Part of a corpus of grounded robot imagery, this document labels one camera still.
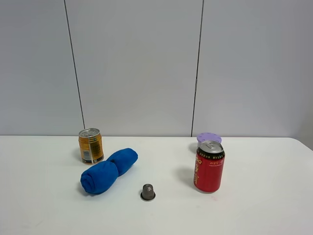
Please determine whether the grey coffee capsule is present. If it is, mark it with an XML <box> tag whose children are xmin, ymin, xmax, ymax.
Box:
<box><xmin>140</xmin><ymin>184</ymin><xmax>156</xmax><ymax>201</ymax></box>

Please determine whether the rolled blue towel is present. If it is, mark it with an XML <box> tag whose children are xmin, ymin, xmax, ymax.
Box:
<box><xmin>80</xmin><ymin>148</ymin><xmax>138</xmax><ymax>194</ymax></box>

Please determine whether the purple lidded white jar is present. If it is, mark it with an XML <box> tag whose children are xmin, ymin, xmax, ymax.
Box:
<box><xmin>197</xmin><ymin>132</ymin><xmax>222</xmax><ymax>147</ymax></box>

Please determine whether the orange gold drink can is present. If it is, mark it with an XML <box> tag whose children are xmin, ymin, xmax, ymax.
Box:
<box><xmin>78</xmin><ymin>128</ymin><xmax>104</xmax><ymax>165</ymax></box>

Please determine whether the red drink can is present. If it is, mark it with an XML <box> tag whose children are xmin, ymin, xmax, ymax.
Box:
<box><xmin>194</xmin><ymin>141</ymin><xmax>225</xmax><ymax>193</ymax></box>

